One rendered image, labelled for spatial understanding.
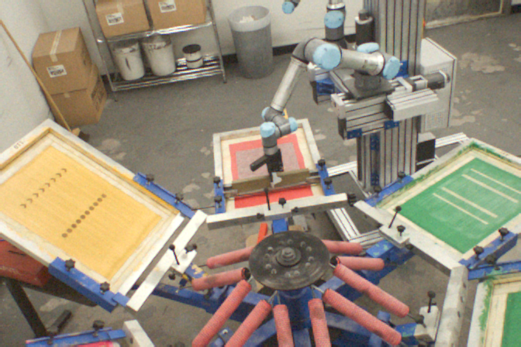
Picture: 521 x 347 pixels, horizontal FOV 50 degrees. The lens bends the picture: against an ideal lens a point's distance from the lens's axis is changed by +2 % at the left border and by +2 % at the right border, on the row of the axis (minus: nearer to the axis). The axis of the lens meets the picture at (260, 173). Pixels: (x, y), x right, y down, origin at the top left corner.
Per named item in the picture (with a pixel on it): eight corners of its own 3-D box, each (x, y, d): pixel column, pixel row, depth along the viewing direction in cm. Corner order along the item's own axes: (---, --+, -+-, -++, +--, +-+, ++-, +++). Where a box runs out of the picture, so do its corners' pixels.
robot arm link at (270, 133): (279, 125, 266) (263, 131, 263) (281, 143, 272) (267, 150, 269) (270, 118, 271) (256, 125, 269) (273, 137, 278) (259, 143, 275)
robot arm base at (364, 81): (374, 75, 314) (374, 59, 308) (386, 87, 302) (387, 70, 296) (350, 81, 312) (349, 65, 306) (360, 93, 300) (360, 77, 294)
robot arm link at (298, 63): (297, 27, 271) (255, 117, 285) (309, 34, 263) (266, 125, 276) (313, 36, 279) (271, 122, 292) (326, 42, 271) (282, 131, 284)
